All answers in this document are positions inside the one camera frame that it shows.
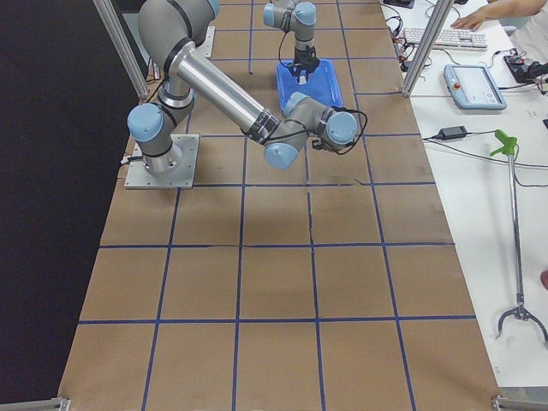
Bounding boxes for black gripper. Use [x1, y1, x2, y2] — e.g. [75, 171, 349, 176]
[287, 46, 320, 80]

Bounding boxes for teach pendant tablet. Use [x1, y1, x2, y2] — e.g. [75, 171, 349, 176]
[443, 64, 507, 110]

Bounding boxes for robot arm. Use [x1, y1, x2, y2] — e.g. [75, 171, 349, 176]
[128, 1, 364, 177]
[263, 1, 320, 85]

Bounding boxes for green handled grabber tool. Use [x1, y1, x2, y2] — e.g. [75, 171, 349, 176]
[490, 129, 547, 347]

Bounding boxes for white keyboard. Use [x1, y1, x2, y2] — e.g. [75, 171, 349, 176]
[403, 27, 487, 51]

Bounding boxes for blue plastic tray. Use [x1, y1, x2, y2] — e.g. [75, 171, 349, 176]
[276, 59, 343, 110]

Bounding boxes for person hand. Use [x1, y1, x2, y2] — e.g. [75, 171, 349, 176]
[450, 9, 488, 32]

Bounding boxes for black power adapter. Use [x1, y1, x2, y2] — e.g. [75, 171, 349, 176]
[438, 126, 468, 140]

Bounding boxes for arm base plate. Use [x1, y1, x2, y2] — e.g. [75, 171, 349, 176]
[125, 134, 200, 189]

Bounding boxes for aluminium frame post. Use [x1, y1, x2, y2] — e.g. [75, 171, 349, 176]
[401, 0, 454, 98]

